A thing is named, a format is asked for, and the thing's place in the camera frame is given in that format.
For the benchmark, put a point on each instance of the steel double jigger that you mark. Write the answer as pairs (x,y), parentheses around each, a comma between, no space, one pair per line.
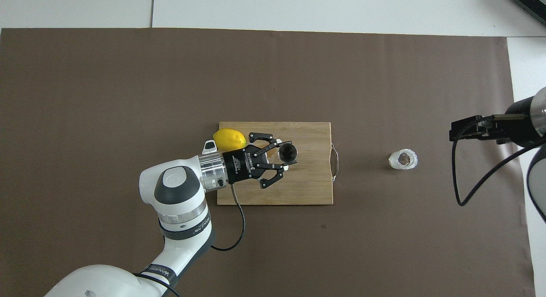
(288,152)

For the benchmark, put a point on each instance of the clear textured glass cup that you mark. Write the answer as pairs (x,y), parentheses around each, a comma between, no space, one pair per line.
(403,159)

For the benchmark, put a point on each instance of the brown paper table mat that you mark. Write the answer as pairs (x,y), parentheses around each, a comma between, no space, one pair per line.
(273,254)

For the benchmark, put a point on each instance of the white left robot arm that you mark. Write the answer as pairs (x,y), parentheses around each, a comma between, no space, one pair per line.
(179,203)

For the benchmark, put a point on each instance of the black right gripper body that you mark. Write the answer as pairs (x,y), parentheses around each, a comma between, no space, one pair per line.
(524,123)

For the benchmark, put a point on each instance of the yellow lemon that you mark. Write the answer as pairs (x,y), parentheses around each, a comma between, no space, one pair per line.
(228,139)

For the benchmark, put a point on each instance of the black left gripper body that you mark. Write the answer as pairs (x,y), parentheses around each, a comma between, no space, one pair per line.
(243,165)

